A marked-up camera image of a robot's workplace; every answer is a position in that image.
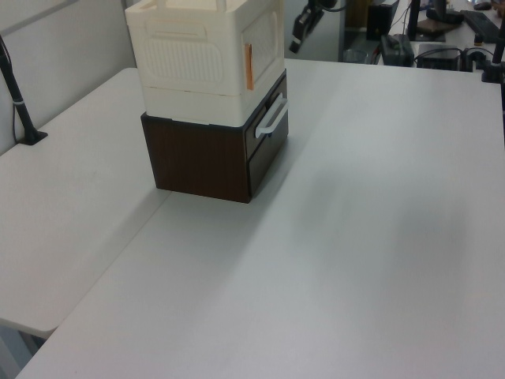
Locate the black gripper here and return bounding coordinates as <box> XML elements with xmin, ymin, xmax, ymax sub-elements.
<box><xmin>289</xmin><ymin>0</ymin><xmax>343</xmax><ymax>54</ymax></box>

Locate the cream plastic cabinet box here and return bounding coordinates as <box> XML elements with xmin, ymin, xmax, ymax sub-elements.
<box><xmin>124</xmin><ymin>0</ymin><xmax>286</xmax><ymax>126</ymax></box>

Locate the dark brown drawer cabinet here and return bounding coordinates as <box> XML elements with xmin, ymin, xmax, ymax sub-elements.
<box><xmin>140</xmin><ymin>69</ymin><xmax>290</xmax><ymax>205</ymax></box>

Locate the clear glass container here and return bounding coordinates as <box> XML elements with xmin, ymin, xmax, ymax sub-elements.
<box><xmin>342</xmin><ymin>48</ymin><xmax>372</xmax><ymax>64</ymax></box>

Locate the black upright box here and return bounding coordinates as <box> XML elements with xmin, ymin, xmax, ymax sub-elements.
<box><xmin>365</xmin><ymin>0</ymin><xmax>400</xmax><ymax>42</ymax></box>

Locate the black device with green stripe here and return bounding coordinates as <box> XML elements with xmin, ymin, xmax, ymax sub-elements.
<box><xmin>379</xmin><ymin>32</ymin><xmax>416</xmax><ymax>66</ymax></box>

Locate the brown monitor stand base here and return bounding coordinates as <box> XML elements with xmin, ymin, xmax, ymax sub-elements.
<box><xmin>416</xmin><ymin>17</ymin><xmax>449</xmax><ymax>43</ymax></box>

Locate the black rectangular electronics box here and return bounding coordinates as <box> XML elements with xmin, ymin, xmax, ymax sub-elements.
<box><xmin>413</xmin><ymin>43</ymin><xmax>463</xmax><ymax>72</ymax></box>

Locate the black round monitor base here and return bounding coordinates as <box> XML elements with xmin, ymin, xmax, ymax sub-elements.
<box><xmin>425</xmin><ymin>0</ymin><xmax>466</xmax><ymax>24</ymax></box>

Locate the dark brown plain drawer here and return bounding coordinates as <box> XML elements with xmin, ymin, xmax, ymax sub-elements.
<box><xmin>245</xmin><ymin>109</ymin><xmax>290</xmax><ymax>198</ymax></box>

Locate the black keyboard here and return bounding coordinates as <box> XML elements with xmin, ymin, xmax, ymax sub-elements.
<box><xmin>460</xmin><ymin>9</ymin><xmax>503</xmax><ymax>43</ymax></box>

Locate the black table clamp stand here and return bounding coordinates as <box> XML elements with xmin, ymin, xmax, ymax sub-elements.
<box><xmin>462</xmin><ymin>23</ymin><xmax>505</xmax><ymax>84</ymax></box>

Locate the white drawer handle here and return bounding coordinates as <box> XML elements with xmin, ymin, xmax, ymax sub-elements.
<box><xmin>254</xmin><ymin>92</ymin><xmax>290</xmax><ymax>140</ymax></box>

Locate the dark brown handled drawer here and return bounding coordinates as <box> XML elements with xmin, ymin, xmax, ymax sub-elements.
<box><xmin>242</xmin><ymin>77</ymin><xmax>290</xmax><ymax>156</ymax></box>

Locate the black camera stand pole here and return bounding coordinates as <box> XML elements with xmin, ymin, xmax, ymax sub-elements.
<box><xmin>0</xmin><ymin>35</ymin><xmax>49</xmax><ymax>146</ymax></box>

